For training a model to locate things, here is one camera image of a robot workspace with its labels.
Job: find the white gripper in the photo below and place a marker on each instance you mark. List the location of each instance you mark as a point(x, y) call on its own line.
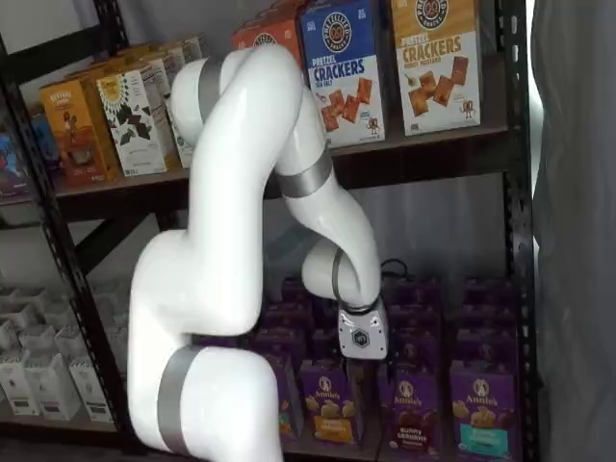
point(363, 337)

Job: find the purple Annie's box brown bunnies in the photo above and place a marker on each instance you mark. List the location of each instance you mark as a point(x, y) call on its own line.
point(411, 414)

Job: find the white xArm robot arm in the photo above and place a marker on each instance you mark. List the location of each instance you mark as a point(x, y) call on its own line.
point(226, 192)

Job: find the purple Annie's box yellow label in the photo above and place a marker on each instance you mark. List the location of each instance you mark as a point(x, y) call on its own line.
point(329, 404)

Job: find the purple Annie's box green label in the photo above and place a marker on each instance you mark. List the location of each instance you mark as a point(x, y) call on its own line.
point(291, 385)

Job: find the purple Annie's box teal label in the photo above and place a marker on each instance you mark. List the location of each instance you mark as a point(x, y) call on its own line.
point(483, 409)

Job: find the Simple Mills bars box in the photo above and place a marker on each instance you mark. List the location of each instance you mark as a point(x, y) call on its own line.
point(192, 48)
point(179, 150)

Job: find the wooden shelf board with crackers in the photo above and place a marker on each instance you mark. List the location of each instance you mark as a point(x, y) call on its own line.
point(144, 181)

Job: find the blue sea salt crackers box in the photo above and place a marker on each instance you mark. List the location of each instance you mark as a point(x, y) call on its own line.
point(346, 72)

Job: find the honey mustard pretzel crackers box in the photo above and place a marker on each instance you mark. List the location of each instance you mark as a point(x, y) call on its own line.
point(433, 72)

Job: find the white Sweet Thins box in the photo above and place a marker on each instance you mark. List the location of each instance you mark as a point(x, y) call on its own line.
point(127, 125)

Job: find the orange cheddar pretzel crackers box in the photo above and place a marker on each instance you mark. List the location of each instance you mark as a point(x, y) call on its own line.
point(255, 36)

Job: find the orange snack box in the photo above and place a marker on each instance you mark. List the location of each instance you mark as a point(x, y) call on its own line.
point(72, 135)

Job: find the plain white hanging curtain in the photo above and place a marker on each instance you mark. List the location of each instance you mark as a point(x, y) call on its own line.
point(577, 240)

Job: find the white gable-top carton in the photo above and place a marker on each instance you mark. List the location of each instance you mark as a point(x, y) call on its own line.
point(60, 313)
point(53, 390)
point(38, 339)
point(17, 390)
point(9, 337)
point(29, 300)
point(89, 392)
point(72, 341)

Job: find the blue snack bag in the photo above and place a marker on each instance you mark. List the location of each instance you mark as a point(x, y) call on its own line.
point(45, 142)

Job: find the purple snack bag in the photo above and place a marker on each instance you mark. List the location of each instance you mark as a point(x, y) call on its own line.
point(12, 163)

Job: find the black metal shelf frame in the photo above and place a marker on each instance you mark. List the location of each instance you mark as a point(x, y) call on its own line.
point(517, 240)

